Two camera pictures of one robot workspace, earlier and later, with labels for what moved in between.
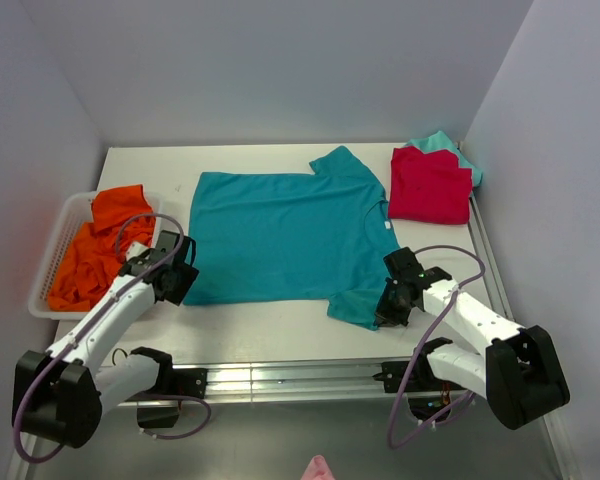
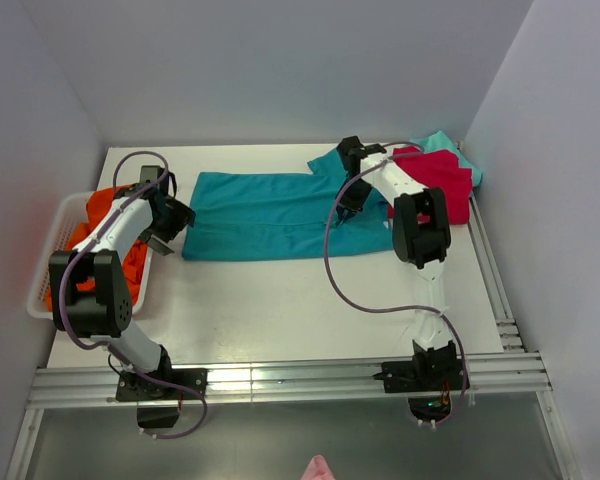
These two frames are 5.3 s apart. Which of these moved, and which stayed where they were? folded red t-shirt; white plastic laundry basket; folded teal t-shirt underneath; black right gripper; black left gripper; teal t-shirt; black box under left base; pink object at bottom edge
Moved: black left gripper; black right gripper; teal t-shirt
Stayed: pink object at bottom edge; white plastic laundry basket; folded teal t-shirt underneath; black box under left base; folded red t-shirt
